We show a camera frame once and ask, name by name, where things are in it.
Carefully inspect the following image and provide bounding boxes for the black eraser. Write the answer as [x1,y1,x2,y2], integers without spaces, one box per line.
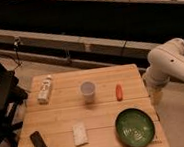
[30,131,47,147]

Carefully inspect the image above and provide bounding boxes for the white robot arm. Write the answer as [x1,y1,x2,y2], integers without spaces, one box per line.
[142,38,184,106]

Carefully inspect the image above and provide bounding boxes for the orange carrot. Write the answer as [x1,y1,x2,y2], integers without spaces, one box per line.
[115,84,123,101]

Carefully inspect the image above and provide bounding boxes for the green bowl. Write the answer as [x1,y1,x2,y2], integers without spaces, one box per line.
[115,108,155,147]

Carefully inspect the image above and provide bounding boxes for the black cable right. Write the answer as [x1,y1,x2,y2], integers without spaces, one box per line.
[117,40,130,58]

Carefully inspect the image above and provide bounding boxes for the black cable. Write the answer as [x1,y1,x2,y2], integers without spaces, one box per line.
[117,40,130,58]
[10,36,26,72]

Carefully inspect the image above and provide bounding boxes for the black cable left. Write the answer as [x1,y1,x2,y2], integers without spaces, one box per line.
[10,36,26,72]

